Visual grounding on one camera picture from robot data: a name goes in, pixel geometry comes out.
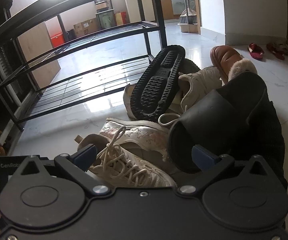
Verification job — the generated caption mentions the beige dustpan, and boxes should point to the beige dustpan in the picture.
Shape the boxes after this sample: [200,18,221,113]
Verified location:
[178,22,200,33]

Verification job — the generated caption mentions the brown cardboard box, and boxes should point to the brown cardboard box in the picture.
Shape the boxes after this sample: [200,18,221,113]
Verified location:
[73,17,99,38]

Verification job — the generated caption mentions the white patterned lace-up sneaker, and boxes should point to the white patterned lace-up sneaker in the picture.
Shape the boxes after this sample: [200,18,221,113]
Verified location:
[75,117,184,188]

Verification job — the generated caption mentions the broom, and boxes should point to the broom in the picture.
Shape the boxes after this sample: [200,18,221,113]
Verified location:
[179,0,198,25]

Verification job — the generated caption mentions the black metal shoe rack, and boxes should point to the black metal shoe rack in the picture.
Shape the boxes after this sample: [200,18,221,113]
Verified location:
[0,0,167,130]

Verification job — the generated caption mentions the light wooden cabinet panel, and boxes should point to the light wooden cabinet panel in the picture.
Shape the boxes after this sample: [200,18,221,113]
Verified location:
[17,21,61,90]

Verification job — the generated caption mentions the red slipper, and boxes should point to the red slipper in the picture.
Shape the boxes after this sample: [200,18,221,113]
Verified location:
[248,43,265,60]
[266,41,288,60]

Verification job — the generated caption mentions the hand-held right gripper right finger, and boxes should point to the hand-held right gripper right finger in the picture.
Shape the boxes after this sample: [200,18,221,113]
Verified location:
[176,145,269,197]

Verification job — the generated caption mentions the beige chunky sneaker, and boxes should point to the beige chunky sneaker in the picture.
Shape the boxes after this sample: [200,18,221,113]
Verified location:
[124,84,147,120]
[158,66,223,127]

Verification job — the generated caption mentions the red storage box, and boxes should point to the red storage box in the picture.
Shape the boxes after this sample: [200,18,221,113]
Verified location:
[47,29,66,47]

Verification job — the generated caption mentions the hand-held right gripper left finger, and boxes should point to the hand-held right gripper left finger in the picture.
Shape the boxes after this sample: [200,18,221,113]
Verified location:
[21,144,111,197]

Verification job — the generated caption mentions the green carton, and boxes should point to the green carton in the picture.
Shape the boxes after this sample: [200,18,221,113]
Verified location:
[95,10,116,29]

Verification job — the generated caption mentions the grey metal frame bar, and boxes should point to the grey metal frame bar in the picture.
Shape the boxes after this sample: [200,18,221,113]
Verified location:
[0,90,34,153]

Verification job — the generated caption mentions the red paper bag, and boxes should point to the red paper bag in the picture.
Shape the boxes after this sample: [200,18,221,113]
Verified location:
[115,11,127,27]

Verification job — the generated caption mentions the black slide sandal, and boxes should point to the black slide sandal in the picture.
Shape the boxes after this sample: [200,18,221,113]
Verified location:
[168,71,268,174]
[130,44,201,120]

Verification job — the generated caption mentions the white cabinet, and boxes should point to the white cabinet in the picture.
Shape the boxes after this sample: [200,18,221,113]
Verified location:
[124,0,157,26]

